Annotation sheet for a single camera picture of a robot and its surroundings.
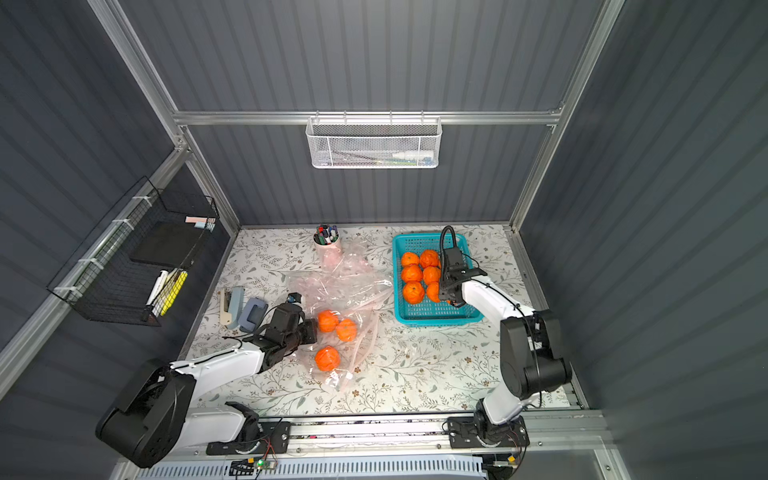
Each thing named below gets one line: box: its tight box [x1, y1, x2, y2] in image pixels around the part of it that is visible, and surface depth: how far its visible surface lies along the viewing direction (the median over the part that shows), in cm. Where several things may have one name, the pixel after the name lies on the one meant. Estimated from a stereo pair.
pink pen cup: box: [313, 224, 342, 269], surface depth 104 cm
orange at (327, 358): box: [315, 345, 341, 372], surface depth 83 cm
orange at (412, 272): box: [401, 264, 423, 282], surface depth 101 cm
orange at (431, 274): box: [423, 266, 441, 284], surface depth 101 cm
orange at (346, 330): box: [336, 318, 357, 342], surface depth 90 cm
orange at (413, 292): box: [403, 281, 425, 305], surface depth 96 cm
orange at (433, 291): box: [427, 281, 441, 303], surface depth 98 cm
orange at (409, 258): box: [401, 252, 419, 266], surface depth 107 cm
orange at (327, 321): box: [317, 309, 339, 333], surface depth 90 cm
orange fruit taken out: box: [419, 249, 439, 269], surface depth 105 cm
